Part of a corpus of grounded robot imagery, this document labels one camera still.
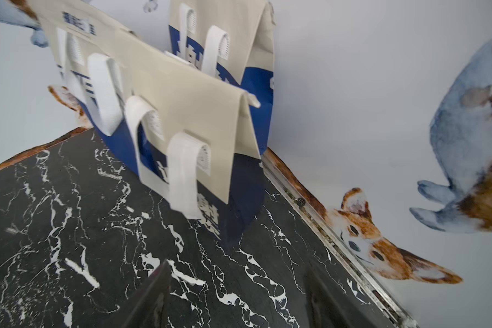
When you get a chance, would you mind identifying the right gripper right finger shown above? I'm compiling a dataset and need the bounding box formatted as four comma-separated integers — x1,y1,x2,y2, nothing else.
305,263,376,327

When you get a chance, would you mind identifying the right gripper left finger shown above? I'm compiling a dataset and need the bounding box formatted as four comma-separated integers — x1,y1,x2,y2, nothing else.
101,262,172,328

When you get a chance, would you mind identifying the dark blue white bag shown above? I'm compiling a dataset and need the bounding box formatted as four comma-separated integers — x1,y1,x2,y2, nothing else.
120,32,265,243

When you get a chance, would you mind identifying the blue white bag middle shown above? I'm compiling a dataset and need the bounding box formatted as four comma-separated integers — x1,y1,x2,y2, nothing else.
29,1,156,153

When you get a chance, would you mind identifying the blue white bag right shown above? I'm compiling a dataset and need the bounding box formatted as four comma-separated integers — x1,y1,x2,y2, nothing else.
169,1,275,153

